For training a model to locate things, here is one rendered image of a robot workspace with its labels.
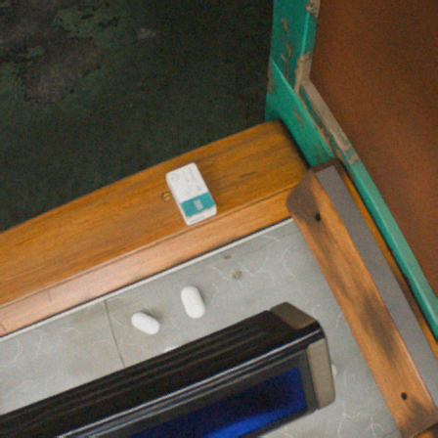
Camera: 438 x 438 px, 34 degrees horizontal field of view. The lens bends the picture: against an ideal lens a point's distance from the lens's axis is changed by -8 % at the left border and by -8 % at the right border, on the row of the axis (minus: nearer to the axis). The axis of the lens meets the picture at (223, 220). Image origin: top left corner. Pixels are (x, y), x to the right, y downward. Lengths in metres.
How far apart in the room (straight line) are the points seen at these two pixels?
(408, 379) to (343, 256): 0.15
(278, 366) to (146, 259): 0.42
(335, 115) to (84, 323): 0.36
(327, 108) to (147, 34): 1.23
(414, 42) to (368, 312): 0.30
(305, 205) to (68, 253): 0.27
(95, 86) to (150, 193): 1.05
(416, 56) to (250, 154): 0.36
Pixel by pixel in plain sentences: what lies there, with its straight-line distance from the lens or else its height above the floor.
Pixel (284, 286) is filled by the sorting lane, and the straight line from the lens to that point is 0.85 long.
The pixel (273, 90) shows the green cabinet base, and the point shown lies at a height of 0.78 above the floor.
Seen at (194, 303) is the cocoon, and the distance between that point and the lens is 0.82.
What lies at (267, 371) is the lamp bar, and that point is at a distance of 0.44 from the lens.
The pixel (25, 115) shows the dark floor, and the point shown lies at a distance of 1.89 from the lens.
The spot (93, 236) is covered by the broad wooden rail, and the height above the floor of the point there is 0.76.
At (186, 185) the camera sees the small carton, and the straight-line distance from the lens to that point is 0.84.
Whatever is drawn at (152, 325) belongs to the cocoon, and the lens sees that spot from 0.82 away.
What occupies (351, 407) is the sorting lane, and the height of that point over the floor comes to 0.74.
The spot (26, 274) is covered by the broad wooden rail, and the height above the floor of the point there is 0.77.
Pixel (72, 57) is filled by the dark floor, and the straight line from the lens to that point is 1.97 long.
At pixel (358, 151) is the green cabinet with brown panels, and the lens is 0.77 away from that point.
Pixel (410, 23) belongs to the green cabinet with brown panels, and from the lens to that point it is 0.57.
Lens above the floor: 1.54
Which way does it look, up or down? 66 degrees down
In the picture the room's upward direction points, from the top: straight up
